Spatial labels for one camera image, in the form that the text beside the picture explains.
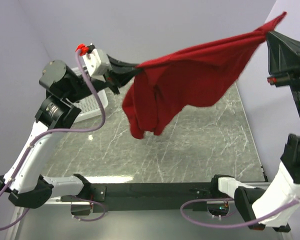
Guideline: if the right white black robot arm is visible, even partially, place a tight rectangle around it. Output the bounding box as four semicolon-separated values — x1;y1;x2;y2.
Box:
209;31;300;233

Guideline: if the white plastic perforated basket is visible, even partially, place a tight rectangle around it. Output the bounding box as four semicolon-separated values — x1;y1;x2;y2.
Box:
72;65;110;123

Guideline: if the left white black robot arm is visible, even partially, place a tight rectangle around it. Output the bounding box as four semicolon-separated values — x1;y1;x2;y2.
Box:
0;60;93;209

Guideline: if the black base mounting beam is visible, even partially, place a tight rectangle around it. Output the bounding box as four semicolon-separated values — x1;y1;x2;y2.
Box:
90;182;226;211

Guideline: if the red t shirt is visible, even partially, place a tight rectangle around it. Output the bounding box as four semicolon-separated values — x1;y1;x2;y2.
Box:
122;13;286;139

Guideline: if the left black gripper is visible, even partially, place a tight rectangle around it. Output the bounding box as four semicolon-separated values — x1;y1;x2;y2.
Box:
65;53;144;103

